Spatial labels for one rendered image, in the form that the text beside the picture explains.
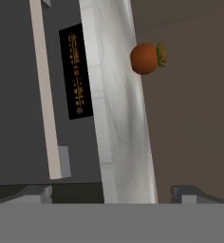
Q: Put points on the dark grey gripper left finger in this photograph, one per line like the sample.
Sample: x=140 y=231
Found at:
x=34 y=194

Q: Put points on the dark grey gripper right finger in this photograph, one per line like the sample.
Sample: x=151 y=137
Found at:
x=188 y=194

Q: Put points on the dark grey dishwasher door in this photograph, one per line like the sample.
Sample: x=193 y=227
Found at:
x=19 y=95

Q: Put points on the orange fruit with green top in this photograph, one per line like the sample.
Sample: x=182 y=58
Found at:
x=146 y=59

